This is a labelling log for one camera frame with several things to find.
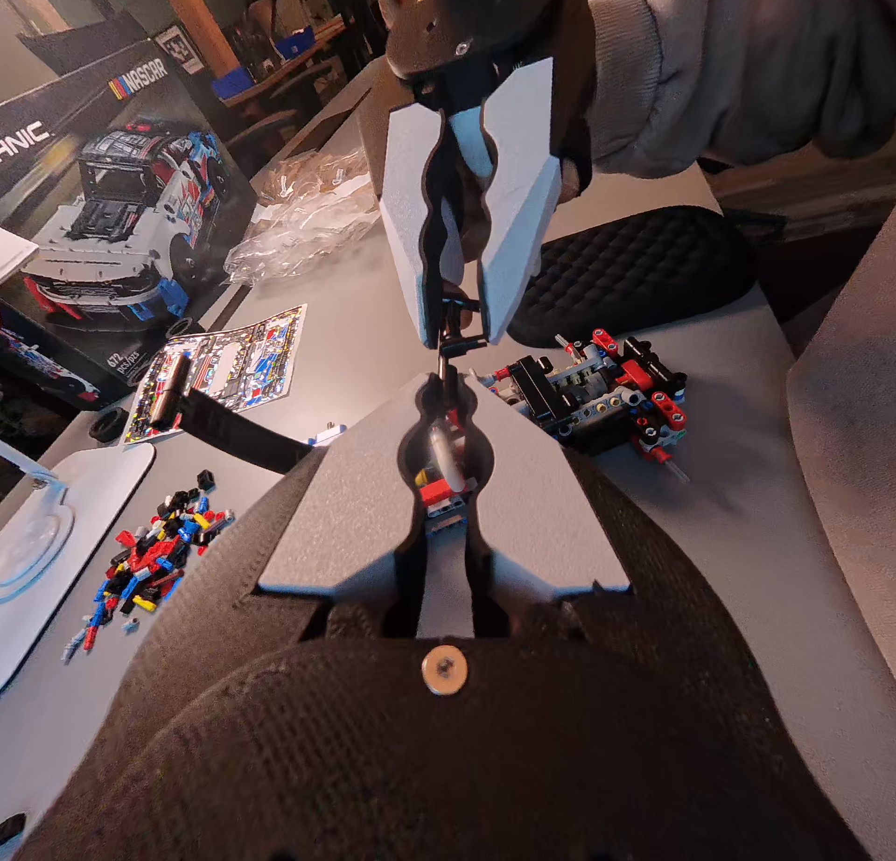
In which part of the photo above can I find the person's right forearm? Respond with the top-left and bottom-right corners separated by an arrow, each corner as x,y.
588,0 -> 896,179

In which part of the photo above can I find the holographic sticker sheet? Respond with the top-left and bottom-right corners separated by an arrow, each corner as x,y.
122,304 -> 309,445

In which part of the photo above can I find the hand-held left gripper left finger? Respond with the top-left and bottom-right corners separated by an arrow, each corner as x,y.
256,372 -> 434,603

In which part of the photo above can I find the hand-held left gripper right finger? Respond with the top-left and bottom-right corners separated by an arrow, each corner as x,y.
461,372 -> 632,609

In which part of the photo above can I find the lego car chassis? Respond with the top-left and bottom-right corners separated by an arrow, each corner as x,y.
311,329 -> 690,526

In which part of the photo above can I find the clear plastic bag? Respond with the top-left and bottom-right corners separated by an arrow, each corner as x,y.
224,150 -> 382,284

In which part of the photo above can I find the pile of colourful lego pieces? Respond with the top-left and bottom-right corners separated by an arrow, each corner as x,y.
62,469 -> 235,662

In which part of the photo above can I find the black wrist rest pad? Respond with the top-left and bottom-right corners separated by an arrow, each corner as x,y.
507,206 -> 757,350

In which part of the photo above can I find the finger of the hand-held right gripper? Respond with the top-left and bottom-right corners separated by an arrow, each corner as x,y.
448,56 -> 564,347
380,105 -> 452,350

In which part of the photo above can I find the small black lego assembly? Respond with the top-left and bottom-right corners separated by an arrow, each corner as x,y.
437,297 -> 489,421

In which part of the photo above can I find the black lego set box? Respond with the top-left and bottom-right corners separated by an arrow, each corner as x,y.
0,10 -> 256,414

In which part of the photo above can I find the lego instruction booklet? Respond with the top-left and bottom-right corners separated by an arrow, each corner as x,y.
0,227 -> 39,282

